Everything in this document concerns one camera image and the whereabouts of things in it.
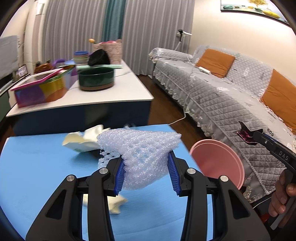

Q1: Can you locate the white foam net wrap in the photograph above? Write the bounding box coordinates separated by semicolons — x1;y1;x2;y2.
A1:
97;128;181;190

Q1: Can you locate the pink plastic trash bin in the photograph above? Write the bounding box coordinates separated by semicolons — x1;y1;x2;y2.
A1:
190;139;245;189

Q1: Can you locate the right hand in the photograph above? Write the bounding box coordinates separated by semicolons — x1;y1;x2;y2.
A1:
268;169;295;228

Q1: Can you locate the crumpled white paper scrap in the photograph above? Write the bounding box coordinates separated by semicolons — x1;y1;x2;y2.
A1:
83;194;128;214

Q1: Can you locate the grey quilted sofa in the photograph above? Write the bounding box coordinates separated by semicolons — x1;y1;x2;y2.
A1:
149;45;295;202

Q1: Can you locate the crumpled cream paper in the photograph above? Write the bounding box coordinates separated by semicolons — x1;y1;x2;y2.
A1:
62;125;111;153

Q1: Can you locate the orange cushion near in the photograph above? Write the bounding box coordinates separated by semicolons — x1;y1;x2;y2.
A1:
260;69;296;134

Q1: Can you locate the orange cushion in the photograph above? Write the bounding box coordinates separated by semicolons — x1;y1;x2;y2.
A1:
195;49;235;78
260;69;296;134

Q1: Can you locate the blue table cloth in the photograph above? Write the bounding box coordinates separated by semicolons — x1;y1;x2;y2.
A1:
1;133;187;240

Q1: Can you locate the orange cushion far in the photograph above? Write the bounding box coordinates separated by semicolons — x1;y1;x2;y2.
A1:
195;49;235;78

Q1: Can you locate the white power strip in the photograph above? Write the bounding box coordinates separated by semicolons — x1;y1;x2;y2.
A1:
197;67;211;75

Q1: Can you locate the white coffee table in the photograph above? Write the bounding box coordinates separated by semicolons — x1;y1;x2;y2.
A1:
6;62;154;136

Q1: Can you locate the dark green round pot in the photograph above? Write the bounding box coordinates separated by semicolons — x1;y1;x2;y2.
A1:
78;67;114;91

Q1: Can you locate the colourful storage box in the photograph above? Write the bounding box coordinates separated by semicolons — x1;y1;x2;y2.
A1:
11;65;78;108

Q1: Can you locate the white floor lamp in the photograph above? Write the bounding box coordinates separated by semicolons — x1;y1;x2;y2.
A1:
174;29;192;51

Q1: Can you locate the black hat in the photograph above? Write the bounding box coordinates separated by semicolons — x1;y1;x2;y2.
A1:
88;49;110;66

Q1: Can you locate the stack of coloured bowls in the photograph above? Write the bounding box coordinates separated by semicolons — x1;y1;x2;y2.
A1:
73;51;89;64

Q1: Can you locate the brown teapot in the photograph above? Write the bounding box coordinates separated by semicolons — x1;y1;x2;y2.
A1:
34;62;53;74

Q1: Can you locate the pink lace basket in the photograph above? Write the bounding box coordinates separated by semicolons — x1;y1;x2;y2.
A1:
93;39;122;65

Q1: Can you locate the grey curtain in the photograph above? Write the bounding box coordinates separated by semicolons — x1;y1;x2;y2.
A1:
42;1;195;75

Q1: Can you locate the teal curtain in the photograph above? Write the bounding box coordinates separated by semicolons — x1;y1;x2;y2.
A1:
101;0;126;42

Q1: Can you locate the white power cable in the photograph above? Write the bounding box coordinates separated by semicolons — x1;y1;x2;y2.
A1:
167;62;197;126

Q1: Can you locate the wall painting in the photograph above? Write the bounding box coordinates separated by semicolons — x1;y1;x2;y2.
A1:
220;0;289;26

